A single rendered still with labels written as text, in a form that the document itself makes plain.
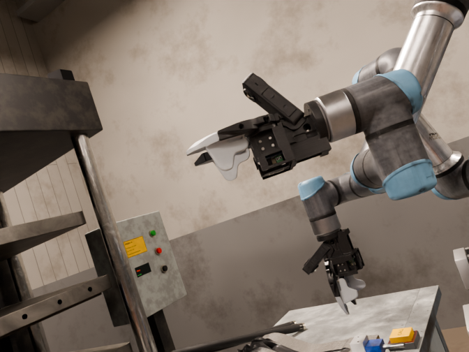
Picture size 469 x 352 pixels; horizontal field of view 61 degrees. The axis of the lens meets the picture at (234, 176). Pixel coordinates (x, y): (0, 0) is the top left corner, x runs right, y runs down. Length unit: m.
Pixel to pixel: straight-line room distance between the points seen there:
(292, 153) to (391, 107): 0.16
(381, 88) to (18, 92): 1.15
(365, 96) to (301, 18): 2.98
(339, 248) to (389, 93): 0.57
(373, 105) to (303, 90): 2.84
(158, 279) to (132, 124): 2.76
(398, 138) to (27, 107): 1.16
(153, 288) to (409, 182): 1.31
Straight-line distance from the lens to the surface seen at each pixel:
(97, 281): 1.52
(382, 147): 0.64
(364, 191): 1.07
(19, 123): 1.43
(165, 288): 1.80
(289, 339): 1.37
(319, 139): 0.62
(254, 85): 0.65
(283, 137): 0.60
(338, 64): 3.43
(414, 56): 0.83
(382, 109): 0.64
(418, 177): 0.64
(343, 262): 1.11
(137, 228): 1.76
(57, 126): 1.50
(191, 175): 3.93
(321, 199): 1.08
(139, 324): 1.53
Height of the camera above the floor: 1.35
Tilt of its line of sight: 5 degrees up
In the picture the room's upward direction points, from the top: 20 degrees counter-clockwise
